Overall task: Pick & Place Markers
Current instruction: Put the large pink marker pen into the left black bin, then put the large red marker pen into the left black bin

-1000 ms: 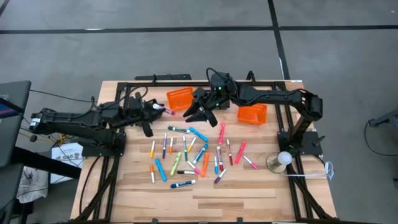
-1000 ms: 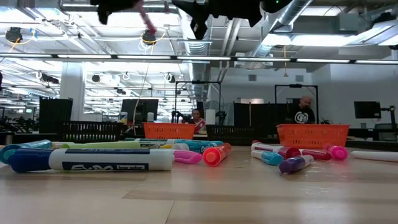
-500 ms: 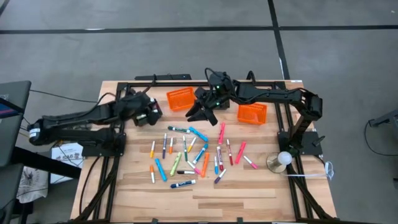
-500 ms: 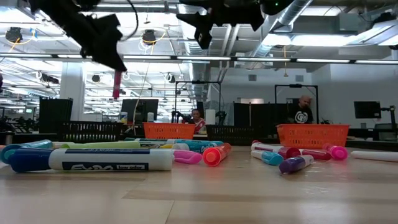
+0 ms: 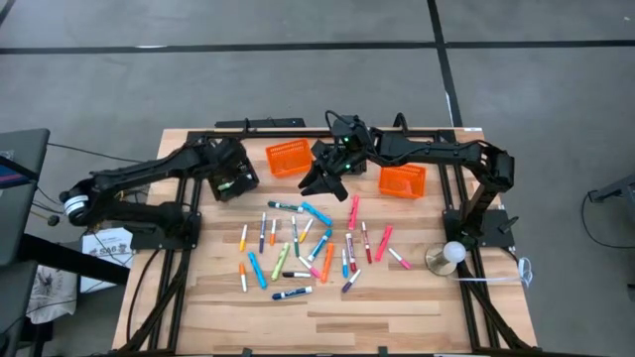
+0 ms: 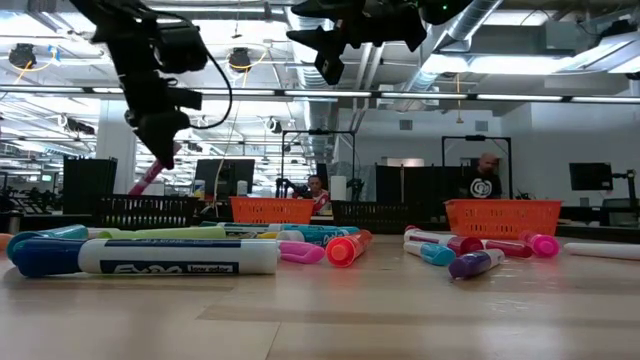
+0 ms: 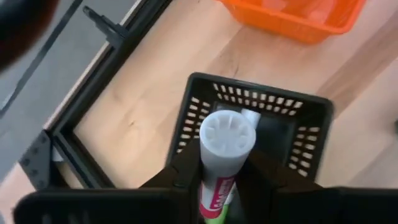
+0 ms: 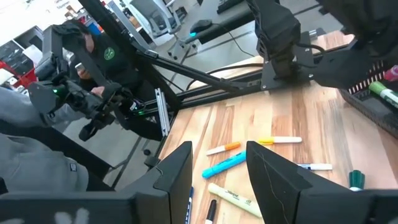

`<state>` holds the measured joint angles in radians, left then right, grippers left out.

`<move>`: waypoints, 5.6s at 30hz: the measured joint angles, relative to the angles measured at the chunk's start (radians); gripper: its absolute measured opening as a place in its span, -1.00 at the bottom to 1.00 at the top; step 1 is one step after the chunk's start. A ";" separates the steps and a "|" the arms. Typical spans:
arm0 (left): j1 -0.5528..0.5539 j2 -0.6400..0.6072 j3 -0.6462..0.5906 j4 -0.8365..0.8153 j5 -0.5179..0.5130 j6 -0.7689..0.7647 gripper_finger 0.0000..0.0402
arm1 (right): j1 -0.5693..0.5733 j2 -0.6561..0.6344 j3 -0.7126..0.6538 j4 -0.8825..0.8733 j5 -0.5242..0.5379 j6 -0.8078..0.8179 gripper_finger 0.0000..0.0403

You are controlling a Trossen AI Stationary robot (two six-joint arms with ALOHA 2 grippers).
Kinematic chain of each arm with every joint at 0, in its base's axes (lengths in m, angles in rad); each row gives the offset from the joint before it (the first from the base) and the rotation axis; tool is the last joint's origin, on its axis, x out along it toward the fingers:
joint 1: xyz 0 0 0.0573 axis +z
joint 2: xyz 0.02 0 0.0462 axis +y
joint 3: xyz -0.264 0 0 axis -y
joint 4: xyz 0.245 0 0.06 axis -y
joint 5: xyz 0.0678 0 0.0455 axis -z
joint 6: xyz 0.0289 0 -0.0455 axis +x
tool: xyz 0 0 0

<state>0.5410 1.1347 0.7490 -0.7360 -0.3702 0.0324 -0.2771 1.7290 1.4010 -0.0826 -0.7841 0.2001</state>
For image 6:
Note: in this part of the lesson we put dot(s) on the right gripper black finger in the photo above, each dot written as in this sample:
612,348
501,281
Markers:
325,37
330,7

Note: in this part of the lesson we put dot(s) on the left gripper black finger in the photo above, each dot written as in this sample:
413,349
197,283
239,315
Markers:
160,135

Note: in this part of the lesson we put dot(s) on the pink Expo whiteboard marker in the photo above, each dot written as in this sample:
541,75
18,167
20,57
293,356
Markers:
150,176

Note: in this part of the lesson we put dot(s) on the light green Sharpie highlighter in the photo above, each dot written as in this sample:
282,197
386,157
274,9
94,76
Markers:
165,232

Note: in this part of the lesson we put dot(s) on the blue Expo whiteboard marker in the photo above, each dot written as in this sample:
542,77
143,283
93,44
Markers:
175,255

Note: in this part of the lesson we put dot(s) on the dark green Expo whiteboard marker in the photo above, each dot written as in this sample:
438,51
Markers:
250,227

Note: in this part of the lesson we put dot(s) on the yellow cap thin white marker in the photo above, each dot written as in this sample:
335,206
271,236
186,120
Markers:
267,235

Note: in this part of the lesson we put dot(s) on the orange cap thin white marker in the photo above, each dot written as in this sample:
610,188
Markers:
5,241

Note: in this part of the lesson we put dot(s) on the teal Expo whiteboard marker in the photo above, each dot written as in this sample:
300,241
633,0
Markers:
325,236

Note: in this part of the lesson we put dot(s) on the orange Sharpie highlighter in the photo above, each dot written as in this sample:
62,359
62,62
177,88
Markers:
345,249

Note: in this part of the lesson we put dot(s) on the maroon Expo whiteboard marker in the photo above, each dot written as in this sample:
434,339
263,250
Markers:
462,245

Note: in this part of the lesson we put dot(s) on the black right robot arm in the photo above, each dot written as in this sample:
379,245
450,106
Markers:
445,7

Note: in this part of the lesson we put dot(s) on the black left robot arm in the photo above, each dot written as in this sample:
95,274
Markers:
115,15

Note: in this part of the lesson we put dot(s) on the blue yellow bottle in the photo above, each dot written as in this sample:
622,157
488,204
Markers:
199,189

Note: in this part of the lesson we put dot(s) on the black computer monitor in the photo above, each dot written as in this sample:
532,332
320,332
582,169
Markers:
591,176
225,177

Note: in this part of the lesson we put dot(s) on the black plastic lattice basket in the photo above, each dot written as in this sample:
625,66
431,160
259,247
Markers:
150,212
372,215

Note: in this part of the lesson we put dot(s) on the black partition panel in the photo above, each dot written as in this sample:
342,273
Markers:
420,182
90,185

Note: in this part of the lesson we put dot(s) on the white cup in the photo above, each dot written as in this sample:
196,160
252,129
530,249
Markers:
242,187

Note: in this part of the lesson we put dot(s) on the orange plastic lattice basket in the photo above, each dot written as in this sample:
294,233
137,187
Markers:
502,217
270,210

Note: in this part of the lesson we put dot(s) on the white paper roll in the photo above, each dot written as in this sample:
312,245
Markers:
338,187

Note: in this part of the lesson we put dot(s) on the person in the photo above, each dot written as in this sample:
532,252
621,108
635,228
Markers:
485,180
317,192

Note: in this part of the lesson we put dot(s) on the blue cap thin white marker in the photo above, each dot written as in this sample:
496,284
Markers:
435,254

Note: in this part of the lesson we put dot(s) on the purple cap thin white marker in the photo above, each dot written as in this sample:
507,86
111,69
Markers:
470,265

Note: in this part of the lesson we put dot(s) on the red cap thin white marker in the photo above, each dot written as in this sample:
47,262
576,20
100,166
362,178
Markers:
510,248

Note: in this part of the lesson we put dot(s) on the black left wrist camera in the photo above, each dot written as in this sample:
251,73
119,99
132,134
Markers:
182,50

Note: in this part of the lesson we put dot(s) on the silver ventilation duct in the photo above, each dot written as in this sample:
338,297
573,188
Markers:
470,20

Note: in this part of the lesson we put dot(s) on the black background rig frame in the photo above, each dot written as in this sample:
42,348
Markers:
475,137
317,132

